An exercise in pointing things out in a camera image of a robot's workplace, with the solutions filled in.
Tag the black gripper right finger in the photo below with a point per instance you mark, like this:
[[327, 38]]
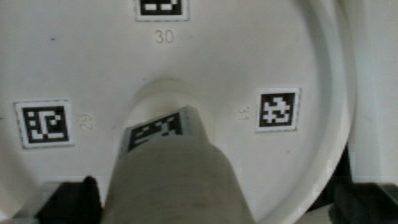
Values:
[[364, 204]]

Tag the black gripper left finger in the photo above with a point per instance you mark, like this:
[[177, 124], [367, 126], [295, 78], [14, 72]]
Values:
[[62, 204]]

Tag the white cylindrical table leg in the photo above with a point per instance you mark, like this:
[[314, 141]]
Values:
[[174, 186]]

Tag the white round table top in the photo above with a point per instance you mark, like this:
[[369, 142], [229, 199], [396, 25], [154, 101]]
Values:
[[112, 60]]

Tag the white front fence bar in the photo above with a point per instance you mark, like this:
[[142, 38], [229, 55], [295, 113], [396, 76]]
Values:
[[371, 16]]

